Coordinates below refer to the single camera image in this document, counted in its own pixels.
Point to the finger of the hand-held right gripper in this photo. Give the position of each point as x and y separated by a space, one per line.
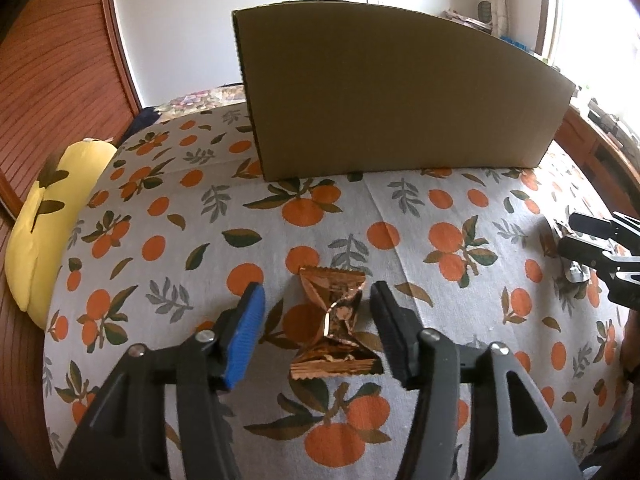
590 252
607 226

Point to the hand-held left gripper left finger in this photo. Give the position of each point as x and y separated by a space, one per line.
245 340

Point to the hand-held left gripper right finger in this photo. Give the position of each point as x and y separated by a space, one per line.
395 340

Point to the silver foil snack packet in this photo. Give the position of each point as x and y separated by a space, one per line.
578 273

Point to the copper foil snack packet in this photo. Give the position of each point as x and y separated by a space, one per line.
332 310

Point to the brown cardboard box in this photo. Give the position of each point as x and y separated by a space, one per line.
400 100

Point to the person's right forearm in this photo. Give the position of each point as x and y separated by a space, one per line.
631 355

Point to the orange fruit print tablecloth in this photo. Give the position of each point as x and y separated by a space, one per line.
200 240

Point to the window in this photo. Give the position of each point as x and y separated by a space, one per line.
595 25

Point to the yellow pillow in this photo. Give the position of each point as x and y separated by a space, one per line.
45 240

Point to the dark cloth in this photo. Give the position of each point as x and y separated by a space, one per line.
147 117

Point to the floral blanket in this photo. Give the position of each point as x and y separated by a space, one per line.
205 97

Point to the stack of books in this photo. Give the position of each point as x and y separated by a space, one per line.
467 21

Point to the wooden slatted door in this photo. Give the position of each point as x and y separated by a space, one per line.
55 70

